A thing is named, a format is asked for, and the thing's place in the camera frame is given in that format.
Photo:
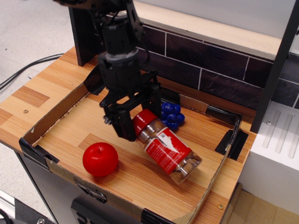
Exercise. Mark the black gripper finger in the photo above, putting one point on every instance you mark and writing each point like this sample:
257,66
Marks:
153,101
123,125

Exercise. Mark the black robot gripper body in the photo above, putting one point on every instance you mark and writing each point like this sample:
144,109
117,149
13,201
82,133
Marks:
121,75

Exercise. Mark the red-lidded spice bottle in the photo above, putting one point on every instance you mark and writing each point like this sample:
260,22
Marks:
171,154

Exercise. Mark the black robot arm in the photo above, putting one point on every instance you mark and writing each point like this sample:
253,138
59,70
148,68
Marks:
121,30

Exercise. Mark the taped cardboard fence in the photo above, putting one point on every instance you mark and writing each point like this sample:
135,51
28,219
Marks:
67,120

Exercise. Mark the blue plastic grape bunch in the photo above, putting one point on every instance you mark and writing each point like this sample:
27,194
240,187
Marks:
171,115

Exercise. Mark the red plastic apple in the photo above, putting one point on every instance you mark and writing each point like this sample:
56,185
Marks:
100,159

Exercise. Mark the white sink unit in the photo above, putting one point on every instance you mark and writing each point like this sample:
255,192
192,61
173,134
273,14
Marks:
271,171

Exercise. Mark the dark metal post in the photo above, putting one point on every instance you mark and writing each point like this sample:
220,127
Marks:
279,62

